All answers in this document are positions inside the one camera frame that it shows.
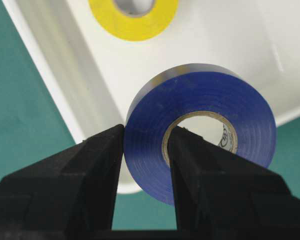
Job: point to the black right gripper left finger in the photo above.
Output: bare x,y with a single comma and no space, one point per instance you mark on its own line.
67,196

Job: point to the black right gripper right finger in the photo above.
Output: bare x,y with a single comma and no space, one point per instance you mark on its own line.
219,195

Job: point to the blue tape roll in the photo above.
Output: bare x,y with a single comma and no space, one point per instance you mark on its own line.
188,90

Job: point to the yellow tape roll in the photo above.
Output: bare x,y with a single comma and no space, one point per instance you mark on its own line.
134,28

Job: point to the white plastic case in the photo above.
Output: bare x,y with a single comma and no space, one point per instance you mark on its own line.
93,76

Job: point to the green table cloth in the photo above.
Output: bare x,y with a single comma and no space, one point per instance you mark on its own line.
31,127

